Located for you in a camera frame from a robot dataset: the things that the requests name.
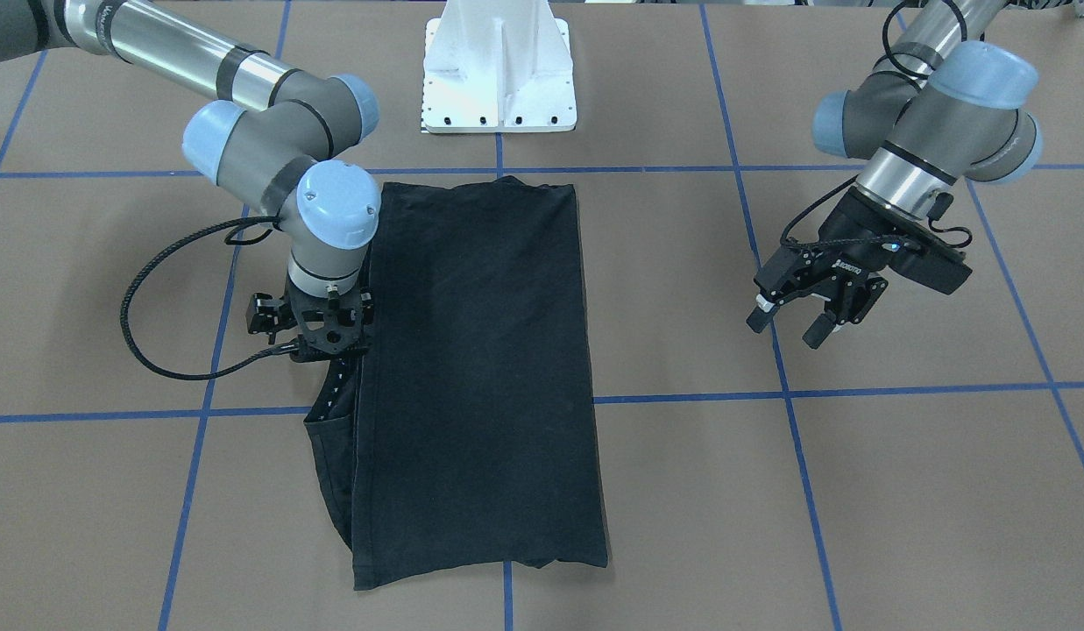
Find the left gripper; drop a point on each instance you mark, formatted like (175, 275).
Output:
(844, 230)

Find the black graphic t-shirt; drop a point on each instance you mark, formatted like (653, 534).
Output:
(466, 433)

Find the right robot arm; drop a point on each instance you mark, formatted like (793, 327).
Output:
(271, 134)

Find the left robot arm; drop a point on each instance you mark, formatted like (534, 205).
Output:
(941, 105)

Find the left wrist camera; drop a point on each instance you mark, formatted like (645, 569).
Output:
(930, 261)

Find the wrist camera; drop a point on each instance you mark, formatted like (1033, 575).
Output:
(930, 261)
(311, 329)

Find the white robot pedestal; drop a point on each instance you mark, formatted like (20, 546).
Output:
(498, 67)

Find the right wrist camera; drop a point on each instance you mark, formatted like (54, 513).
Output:
(311, 329)

